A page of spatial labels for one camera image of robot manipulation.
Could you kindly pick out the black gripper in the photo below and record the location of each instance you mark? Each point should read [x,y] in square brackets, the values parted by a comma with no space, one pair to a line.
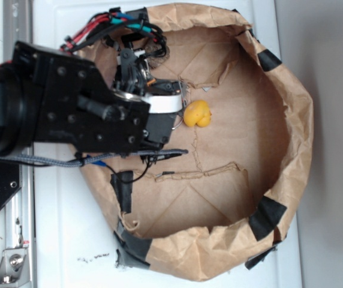
[68,101]

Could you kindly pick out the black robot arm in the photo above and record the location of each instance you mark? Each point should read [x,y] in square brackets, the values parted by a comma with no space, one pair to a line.
[14,126]

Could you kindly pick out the brown rock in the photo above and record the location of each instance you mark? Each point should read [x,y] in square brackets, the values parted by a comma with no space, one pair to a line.
[153,61]

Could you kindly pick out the yellow rubber duck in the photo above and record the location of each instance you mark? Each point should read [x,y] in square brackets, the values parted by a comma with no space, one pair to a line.
[197,113]

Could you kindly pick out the white plastic lid platform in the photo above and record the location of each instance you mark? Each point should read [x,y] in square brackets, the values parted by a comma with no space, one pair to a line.
[74,245]

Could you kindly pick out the brown paper bag tray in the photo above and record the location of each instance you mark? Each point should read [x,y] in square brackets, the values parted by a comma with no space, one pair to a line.
[230,200]

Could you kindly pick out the silver corner bracket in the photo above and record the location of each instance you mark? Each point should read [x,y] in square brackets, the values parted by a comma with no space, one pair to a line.
[14,268]

